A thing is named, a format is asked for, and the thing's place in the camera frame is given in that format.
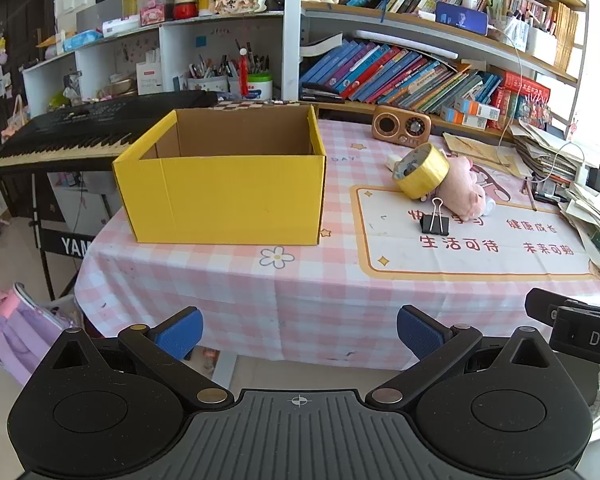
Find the white charger plug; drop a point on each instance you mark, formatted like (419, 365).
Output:
(391, 162)

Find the pink purple backpack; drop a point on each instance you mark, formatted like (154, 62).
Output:
(15, 330)

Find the red white doll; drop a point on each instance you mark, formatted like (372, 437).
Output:
(185, 7)

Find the pink pig plush toy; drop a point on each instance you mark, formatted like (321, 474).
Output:
(461, 191)

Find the cartoon girl desk mat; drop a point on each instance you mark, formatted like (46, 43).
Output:
(480, 265)

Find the black stapler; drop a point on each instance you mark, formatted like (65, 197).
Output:
(320, 94)

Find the red tassel pendant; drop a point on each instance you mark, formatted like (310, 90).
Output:
(243, 77)

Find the yellow cardboard box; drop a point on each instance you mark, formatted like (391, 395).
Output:
(220, 200)

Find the white storage bin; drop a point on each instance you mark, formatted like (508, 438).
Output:
(542, 45)

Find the black electronic keyboard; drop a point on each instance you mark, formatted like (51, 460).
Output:
(80, 120)

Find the black keyboard stand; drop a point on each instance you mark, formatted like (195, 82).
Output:
(65, 245)

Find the black binder clip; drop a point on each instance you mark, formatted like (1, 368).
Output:
(434, 226)

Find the wooden chessboard box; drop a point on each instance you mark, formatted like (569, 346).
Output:
(260, 105)

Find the white pen holder with pens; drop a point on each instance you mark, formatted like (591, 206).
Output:
(207, 82)

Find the dark wooden door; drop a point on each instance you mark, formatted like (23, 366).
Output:
(15, 10)

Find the stack of papers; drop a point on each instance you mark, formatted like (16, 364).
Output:
(545, 147)

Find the pink printed box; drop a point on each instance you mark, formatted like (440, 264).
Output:
(156, 14)

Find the yellow tape roll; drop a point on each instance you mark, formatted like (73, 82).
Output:
(425, 181)

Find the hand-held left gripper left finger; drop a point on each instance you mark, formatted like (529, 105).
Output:
(180, 332)

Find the black power adapter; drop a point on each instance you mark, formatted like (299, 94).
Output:
(596, 177)

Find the brown pencil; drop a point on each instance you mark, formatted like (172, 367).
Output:
(530, 195)

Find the red book set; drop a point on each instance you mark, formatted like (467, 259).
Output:
(525, 92)

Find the white tissue box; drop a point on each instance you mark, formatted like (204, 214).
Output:
(120, 27)

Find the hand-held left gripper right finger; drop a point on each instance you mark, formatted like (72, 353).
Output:
(420, 332)

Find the white cubby shelf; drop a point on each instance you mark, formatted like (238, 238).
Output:
(175, 50)

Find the blue tissue pack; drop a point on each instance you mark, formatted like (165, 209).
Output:
(82, 40)

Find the brown paper notebook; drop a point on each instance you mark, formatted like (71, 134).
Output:
(475, 152)

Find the brown retro radio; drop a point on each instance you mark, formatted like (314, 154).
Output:
(390, 127)

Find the white jar green lid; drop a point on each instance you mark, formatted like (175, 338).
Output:
(260, 87)

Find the row of thin colourful books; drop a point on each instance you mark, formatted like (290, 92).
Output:
(380, 75)

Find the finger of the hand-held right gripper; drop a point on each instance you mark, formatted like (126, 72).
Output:
(542, 305)

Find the grey box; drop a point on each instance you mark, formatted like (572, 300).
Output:
(97, 17)

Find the white rolled tube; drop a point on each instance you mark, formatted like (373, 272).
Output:
(405, 45)

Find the blue smartphone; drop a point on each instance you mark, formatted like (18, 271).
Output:
(460, 17)

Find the white paper bag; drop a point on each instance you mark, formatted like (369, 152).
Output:
(149, 77)

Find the white and wooden bookshelf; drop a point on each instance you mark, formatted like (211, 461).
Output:
(291, 35)

